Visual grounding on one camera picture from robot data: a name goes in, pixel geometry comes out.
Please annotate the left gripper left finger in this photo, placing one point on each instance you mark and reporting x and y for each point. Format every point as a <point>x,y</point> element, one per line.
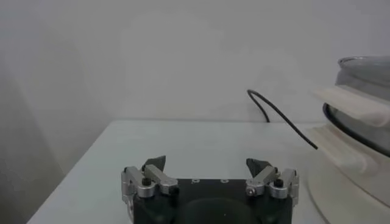
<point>158,176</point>

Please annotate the cream electric cooker base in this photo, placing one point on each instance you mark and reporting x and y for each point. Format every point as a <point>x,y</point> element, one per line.
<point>350,158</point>

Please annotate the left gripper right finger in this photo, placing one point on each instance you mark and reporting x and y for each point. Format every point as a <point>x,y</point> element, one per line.
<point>263,178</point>

